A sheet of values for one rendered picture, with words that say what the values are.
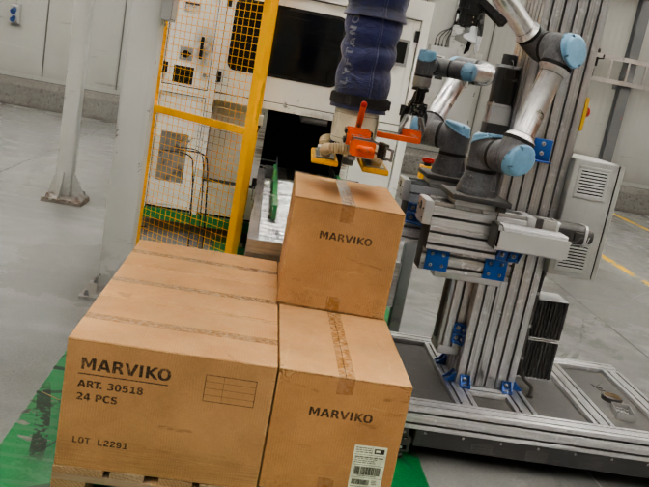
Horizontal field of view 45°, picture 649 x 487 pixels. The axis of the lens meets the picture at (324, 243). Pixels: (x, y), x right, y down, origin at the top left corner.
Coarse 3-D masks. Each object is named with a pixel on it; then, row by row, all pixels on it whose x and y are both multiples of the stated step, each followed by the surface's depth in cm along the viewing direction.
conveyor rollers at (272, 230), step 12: (264, 180) 561; (264, 192) 499; (288, 192) 518; (264, 204) 463; (288, 204) 474; (264, 216) 428; (276, 216) 431; (264, 228) 402; (276, 228) 403; (276, 240) 377
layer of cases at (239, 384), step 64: (128, 256) 306; (192, 256) 323; (128, 320) 239; (192, 320) 249; (256, 320) 260; (320, 320) 272; (384, 320) 287; (64, 384) 222; (128, 384) 223; (192, 384) 224; (256, 384) 225; (320, 384) 226; (384, 384) 228; (64, 448) 226; (128, 448) 227; (192, 448) 229; (256, 448) 230; (320, 448) 231; (384, 448) 232
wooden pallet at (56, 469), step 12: (60, 468) 227; (72, 468) 228; (60, 480) 228; (72, 480) 228; (84, 480) 229; (96, 480) 229; (108, 480) 229; (120, 480) 229; (132, 480) 230; (144, 480) 232; (156, 480) 233; (168, 480) 230; (180, 480) 231
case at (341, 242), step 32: (320, 192) 290; (352, 192) 304; (384, 192) 320; (288, 224) 297; (320, 224) 277; (352, 224) 277; (384, 224) 277; (288, 256) 279; (320, 256) 279; (352, 256) 280; (384, 256) 280; (288, 288) 282; (320, 288) 282; (352, 288) 282; (384, 288) 283
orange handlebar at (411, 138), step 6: (378, 132) 304; (384, 132) 304; (390, 138) 304; (396, 138) 304; (402, 138) 304; (408, 138) 304; (414, 138) 305; (360, 150) 236; (366, 150) 236; (372, 150) 237
